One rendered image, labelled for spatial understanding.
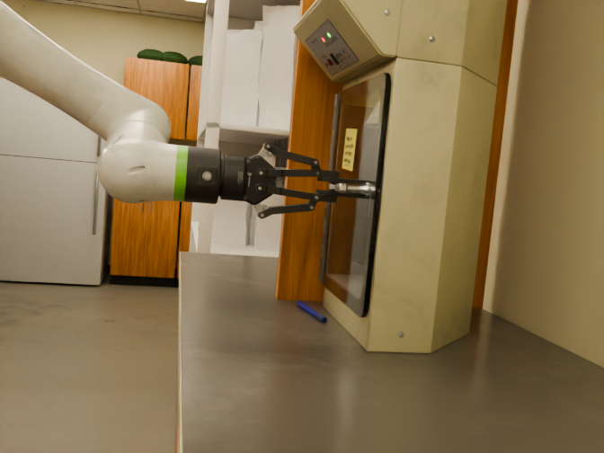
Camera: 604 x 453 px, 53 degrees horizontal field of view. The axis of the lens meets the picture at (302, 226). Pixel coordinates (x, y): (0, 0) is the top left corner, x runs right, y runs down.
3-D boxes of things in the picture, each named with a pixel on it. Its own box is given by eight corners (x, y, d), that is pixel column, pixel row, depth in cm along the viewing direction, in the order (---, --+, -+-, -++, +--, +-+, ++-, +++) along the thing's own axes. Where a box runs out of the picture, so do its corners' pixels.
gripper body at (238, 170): (220, 203, 99) (277, 208, 101) (224, 151, 98) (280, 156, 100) (217, 200, 107) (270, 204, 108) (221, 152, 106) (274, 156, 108)
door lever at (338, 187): (352, 195, 110) (354, 181, 110) (368, 198, 101) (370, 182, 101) (324, 192, 109) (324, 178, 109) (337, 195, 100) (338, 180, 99)
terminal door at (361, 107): (324, 283, 129) (341, 92, 126) (367, 320, 99) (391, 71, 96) (320, 283, 129) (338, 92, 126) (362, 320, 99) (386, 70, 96)
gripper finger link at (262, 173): (254, 177, 106) (254, 169, 105) (317, 176, 108) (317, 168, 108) (257, 178, 102) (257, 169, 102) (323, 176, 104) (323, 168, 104)
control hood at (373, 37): (342, 83, 127) (347, 33, 126) (396, 57, 95) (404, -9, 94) (288, 76, 124) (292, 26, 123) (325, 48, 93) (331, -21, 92)
